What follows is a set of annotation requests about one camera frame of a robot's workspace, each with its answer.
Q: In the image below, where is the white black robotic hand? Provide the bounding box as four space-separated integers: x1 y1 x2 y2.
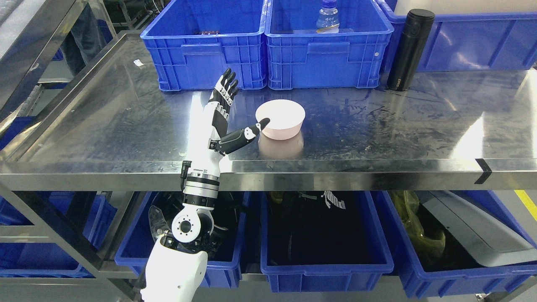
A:
186 68 271 178

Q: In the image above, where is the pink bowl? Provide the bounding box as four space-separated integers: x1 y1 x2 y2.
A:
255 99 305 140

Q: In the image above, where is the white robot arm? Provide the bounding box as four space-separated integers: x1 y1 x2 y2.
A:
141 170 220 302

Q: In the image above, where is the stainless steel shelf table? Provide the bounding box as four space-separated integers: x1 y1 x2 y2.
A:
0 30 537 302

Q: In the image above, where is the blue crate top middle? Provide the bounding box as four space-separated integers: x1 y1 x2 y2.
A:
265 0 394 90

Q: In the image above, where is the blue crate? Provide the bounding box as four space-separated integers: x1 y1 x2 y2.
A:
259 191 394 293
114 191 250 289
376 0 537 72
0 191 117 279
371 191 537 299
141 0 268 91
265 0 394 90

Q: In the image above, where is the blue crate lower middle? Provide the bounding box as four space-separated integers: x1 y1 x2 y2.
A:
259 191 394 293

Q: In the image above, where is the blue crate top left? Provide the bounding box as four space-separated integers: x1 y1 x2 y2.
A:
141 0 268 91

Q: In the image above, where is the blue crate lower left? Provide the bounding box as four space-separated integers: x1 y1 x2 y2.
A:
114 191 250 289

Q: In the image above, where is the black puma bag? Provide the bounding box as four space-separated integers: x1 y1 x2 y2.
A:
268 190 372 266

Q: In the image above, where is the clear water bottle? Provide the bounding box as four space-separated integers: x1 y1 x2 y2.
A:
316 0 340 33

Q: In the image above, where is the black thermos bottle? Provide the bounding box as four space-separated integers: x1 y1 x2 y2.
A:
387 8 435 91

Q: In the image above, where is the blue crate far left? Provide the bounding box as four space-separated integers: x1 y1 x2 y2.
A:
0 191 117 279

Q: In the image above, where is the yellow plastic bag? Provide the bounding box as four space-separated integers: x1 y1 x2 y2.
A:
388 190 446 269

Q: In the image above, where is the blue crate lower right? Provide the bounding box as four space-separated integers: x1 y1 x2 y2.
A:
371 191 537 299

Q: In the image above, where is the grey flat device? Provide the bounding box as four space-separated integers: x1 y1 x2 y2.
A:
416 190 537 267

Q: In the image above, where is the blue crate top right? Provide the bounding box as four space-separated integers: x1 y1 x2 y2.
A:
376 0 537 72

